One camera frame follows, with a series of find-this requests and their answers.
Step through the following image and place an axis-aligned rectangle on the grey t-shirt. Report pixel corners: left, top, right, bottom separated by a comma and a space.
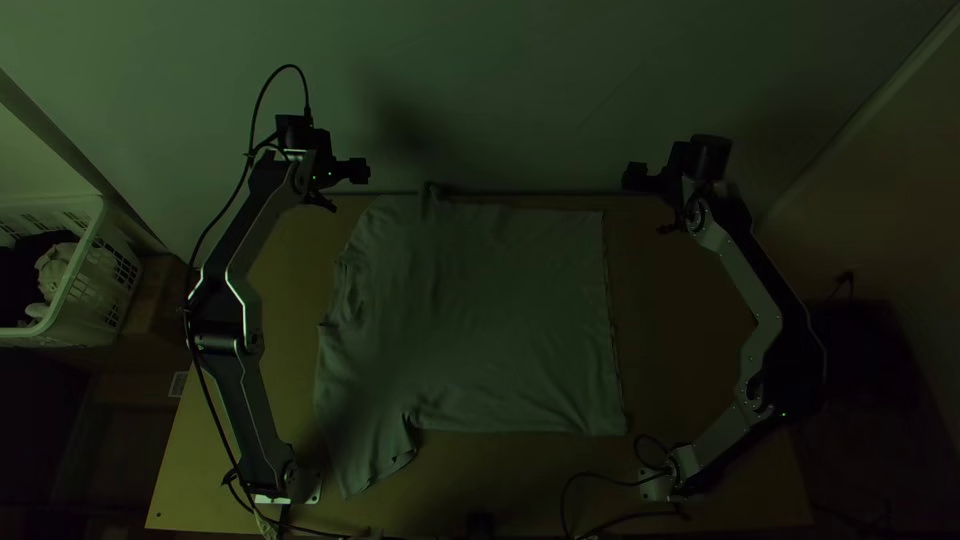
312, 181, 630, 501

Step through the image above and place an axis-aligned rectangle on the white laundry basket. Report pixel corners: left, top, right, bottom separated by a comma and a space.
0, 194, 145, 351

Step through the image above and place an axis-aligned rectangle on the heap of clothes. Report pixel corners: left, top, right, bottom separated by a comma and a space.
0, 231, 85, 329

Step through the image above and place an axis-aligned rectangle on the black cable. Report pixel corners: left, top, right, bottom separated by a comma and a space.
182, 63, 354, 540
559, 433, 685, 540

